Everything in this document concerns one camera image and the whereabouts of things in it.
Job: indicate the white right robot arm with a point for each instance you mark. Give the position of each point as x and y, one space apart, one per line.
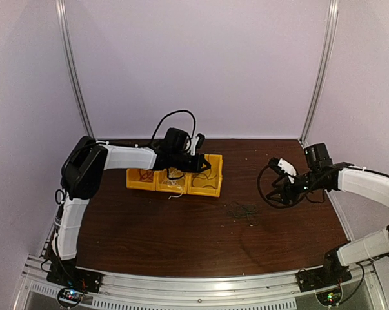
346 177

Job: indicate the yellow bin left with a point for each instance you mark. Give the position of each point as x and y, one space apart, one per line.
141 179

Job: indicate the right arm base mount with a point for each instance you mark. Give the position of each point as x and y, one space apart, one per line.
329 274

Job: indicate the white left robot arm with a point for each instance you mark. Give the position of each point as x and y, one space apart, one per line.
82 172

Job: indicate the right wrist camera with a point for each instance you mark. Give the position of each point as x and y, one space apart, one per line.
283 168

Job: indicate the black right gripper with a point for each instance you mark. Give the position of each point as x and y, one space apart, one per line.
286 196

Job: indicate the aluminium frame post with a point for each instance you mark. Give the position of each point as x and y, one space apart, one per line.
71 66
328 44

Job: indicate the aluminium frame post left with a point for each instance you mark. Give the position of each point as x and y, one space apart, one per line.
71 66

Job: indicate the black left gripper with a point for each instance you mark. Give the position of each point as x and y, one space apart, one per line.
197 168

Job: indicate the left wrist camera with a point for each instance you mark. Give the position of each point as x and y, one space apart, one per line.
196 143

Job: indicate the aluminium front rail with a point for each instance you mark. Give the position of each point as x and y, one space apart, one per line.
126 291

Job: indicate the aluminium frame post right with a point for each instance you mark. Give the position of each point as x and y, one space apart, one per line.
328 44

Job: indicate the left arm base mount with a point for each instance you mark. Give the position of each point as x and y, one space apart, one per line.
75 283

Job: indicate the yellow bin right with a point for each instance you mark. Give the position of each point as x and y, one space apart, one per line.
208 183

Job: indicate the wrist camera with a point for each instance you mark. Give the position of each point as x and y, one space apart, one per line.
283 168
196 143

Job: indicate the yellow bin middle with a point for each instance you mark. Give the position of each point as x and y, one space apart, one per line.
173 181

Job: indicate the yellow bin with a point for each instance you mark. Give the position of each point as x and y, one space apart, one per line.
208 183
141 179
173 181

